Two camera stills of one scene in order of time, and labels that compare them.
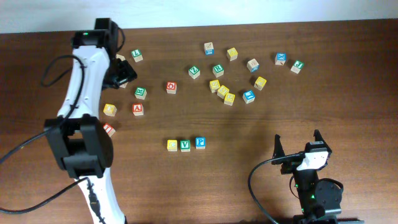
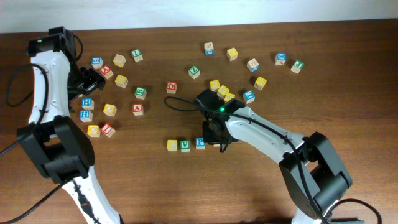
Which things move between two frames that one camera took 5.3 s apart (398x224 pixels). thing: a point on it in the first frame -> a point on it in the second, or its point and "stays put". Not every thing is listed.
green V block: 185,145 stays put
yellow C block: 172,145 stays put
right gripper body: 292,163 -> 211,135
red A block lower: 137,109 stays put
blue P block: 200,142 stays put
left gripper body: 123,73 -> 92,81
